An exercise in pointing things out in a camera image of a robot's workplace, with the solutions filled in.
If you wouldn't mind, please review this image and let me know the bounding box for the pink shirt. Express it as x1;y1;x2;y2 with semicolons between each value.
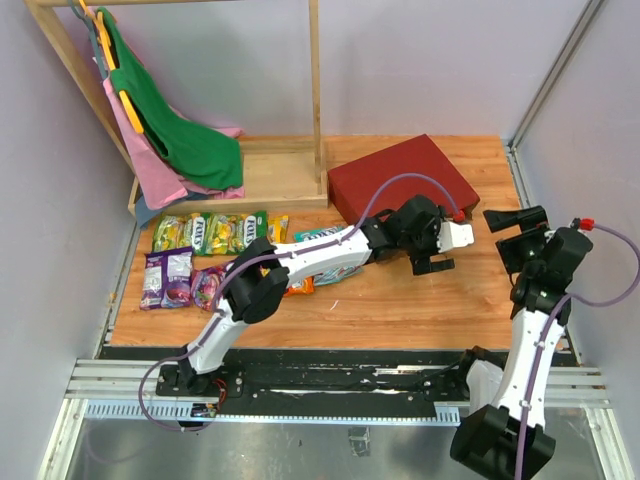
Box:
102;77;245;210

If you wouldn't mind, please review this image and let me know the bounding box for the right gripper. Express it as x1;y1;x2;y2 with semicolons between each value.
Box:
482;205;551;274

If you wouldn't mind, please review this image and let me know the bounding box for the purple Fox's candy bag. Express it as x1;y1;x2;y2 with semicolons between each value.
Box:
191;262;230;312

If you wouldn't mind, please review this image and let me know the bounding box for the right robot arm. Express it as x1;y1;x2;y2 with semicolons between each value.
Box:
450;206;595;479

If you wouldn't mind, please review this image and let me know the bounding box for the green Fox's candy bag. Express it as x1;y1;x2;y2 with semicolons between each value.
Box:
152;213;210;256
204;211;268;256

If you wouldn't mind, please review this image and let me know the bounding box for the yellow hanger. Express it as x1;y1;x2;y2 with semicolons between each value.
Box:
77;0;145;135

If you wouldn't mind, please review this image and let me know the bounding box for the wooden clothes rack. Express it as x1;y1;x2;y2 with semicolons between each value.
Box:
25;1;328;215

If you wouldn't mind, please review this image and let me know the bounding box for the aluminium frame post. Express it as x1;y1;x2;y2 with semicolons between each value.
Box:
505;0;608;155

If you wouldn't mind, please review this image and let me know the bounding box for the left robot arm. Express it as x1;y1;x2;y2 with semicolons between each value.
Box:
171;195;457;396

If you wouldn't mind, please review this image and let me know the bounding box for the green shirt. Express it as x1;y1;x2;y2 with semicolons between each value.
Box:
96;7;244;190

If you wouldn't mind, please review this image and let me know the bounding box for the purple snack bag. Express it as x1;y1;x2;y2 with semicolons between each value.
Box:
139;247;193;311

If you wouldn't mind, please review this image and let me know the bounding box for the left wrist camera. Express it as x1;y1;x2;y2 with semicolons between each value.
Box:
437;211;475;253

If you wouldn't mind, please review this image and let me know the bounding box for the red brown paper bag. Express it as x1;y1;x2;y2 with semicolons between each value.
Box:
328;134;480;224

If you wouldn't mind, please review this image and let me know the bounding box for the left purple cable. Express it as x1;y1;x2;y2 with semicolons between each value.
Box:
137;172;461;434

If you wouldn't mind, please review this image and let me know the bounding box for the orange Fox's candy bag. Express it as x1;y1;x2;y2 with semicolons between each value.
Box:
284;276;315;297

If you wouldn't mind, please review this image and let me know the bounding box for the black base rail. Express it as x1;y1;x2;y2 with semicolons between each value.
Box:
156;346;506;422

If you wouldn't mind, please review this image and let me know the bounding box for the blue grey cloth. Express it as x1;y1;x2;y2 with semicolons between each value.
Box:
134;196;171;230

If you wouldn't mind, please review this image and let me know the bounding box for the teal mint Fox's candy bag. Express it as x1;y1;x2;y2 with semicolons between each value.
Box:
293;226;362;287

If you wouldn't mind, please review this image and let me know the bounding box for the yellow snack pack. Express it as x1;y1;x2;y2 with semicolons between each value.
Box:
267;215;289;244

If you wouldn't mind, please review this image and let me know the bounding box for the grey hanger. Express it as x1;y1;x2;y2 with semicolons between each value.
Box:
67;0;116;80

